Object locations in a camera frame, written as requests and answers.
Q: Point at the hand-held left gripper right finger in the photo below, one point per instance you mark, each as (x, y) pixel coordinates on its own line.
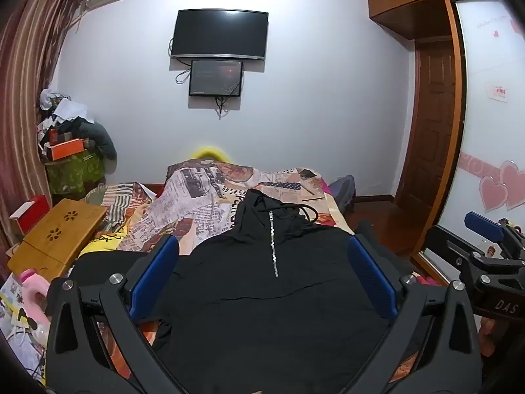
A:
(373, 281)

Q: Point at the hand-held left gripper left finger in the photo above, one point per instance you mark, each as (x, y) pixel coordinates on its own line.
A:
(156, 281)

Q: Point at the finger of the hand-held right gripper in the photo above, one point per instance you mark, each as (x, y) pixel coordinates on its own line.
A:
(449, 246)
(483, 225)

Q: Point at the black zip hoodie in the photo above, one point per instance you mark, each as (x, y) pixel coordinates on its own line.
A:
(266, 316)

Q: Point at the person's right hand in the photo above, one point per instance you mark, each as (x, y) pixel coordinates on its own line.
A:
(490, 338)

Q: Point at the yellow cloth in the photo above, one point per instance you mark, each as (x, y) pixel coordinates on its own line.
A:
(104, 242)

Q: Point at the newspaper print blanket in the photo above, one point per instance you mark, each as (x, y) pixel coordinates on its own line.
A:
(192, 201)

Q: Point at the grey purple backpack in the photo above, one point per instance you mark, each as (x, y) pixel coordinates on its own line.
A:
(343, 191)

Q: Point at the wooden door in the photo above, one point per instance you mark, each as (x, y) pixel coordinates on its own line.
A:
(430, 131)

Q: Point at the wooden lap desk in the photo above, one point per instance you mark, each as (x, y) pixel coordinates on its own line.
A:
(57, 234)

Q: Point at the white heart sliding door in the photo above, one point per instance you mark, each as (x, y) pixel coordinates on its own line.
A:
(488, 111)

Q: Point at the pink white bottle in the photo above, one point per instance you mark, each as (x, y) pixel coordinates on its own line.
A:
(35, 295)

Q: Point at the yellow pillow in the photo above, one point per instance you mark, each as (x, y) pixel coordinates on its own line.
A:
(211, 152)

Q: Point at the red box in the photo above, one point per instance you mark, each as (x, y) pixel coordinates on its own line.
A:
(30, 211)

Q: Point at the scattered papers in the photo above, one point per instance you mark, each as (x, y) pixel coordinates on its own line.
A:
(14, 324)

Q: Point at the dark green jacket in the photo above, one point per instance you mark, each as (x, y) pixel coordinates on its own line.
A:
(100, 137)

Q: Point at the orange box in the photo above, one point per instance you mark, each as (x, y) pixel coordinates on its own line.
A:
(65, 150)

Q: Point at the white cloth pile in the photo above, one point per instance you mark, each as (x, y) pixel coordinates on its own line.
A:
(69, 108)

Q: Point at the striped brown curtain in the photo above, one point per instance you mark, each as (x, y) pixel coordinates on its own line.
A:
(22, 111)

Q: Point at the wooden overhead cabinet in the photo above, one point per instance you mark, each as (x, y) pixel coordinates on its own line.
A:
(410, 0)

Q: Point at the small black wall monitor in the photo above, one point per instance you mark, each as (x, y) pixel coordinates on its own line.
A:
(216, 78)

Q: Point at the black wall television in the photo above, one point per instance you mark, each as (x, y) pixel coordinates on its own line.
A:
(219, 33)

